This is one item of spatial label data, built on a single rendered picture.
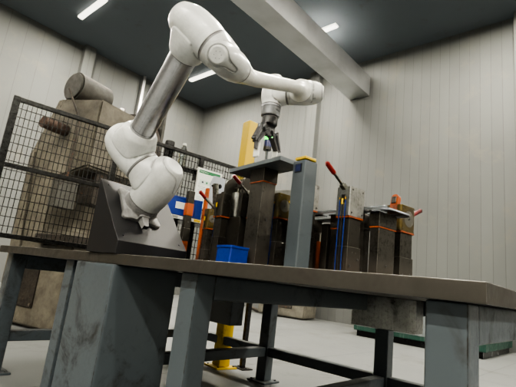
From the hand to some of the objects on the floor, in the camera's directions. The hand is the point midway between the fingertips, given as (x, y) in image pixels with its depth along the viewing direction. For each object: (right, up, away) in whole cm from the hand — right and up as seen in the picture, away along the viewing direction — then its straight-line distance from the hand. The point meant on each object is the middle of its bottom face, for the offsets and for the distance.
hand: (265, 159), depth 183 cm
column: (-66, -110, -27) cm, 131 cm away
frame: (-15, -125, +15) cm, 127 cm away
